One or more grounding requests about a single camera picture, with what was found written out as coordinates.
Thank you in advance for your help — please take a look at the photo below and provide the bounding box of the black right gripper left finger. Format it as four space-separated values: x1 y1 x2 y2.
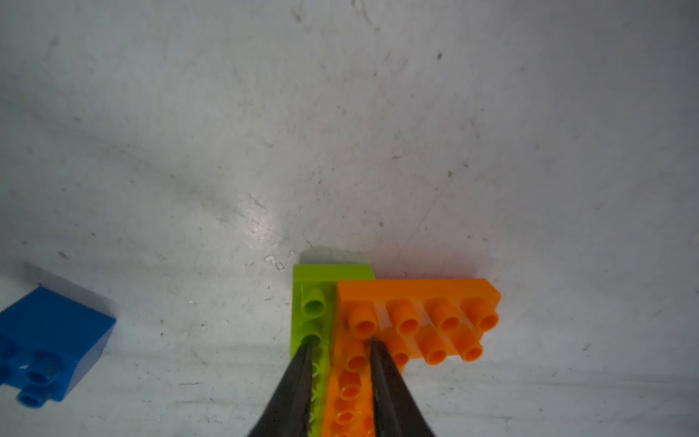
249 343 313 437

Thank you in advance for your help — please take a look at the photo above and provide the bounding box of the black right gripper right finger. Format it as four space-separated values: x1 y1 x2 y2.
370 338 435 437

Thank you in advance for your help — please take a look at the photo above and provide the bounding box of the orange lego plate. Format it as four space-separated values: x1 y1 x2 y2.
331 279 502 373
321 354 375 437

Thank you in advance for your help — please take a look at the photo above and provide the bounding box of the blue lego brick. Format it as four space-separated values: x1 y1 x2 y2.
1 287 116 409

